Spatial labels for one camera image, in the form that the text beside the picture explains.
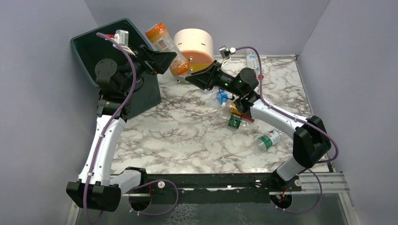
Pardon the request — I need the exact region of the orange label juice bottle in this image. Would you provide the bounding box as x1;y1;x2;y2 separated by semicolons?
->
145;23;190;77

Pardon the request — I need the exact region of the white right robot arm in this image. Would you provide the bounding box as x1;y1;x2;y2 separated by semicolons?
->
185;61;332;182

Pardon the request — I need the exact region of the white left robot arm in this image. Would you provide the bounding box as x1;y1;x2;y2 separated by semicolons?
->
66;45;176;212

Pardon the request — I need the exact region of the dark green plastic bin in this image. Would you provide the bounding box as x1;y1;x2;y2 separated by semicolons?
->
70;18;161;120

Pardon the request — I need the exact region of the brown tea bottle red label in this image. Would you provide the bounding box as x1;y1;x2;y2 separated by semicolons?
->
222;102;254;122

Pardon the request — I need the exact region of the round drawer cabinet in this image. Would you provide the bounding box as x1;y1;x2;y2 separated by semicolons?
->
173;28;214;83

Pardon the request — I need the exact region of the clear bottle blue white label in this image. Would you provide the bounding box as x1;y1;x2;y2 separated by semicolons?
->
245;48;260;75

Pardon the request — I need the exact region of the red label bottle red cap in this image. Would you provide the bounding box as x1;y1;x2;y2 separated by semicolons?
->
254;74;264;94

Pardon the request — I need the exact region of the green label bottle dark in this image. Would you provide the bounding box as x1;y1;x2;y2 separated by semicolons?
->
219;111;259;132

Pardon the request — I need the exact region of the green label water bottle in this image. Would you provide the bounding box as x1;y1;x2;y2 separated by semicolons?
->
254;129;283;151

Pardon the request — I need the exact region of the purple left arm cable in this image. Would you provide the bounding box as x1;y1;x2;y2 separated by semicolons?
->
82;32;138;225

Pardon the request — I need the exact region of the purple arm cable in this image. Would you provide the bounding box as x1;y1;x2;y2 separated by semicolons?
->
82;32;138;225
235;46;339;215

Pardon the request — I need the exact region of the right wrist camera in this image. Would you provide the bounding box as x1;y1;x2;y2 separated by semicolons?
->
219;45;236;68

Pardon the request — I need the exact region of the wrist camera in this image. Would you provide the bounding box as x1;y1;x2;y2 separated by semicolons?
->
106;30;136;56
219;45;236;68

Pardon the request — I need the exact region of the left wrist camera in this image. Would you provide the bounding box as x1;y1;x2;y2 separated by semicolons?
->
106;30;136;56

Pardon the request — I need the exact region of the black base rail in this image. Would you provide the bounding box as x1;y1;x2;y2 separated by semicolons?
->
126;172;302;204

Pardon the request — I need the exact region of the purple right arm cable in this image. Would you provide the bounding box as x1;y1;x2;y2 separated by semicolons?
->
235;46;339;215

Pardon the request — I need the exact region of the aluminium frame rail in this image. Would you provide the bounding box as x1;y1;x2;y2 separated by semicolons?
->
65;172;351;225

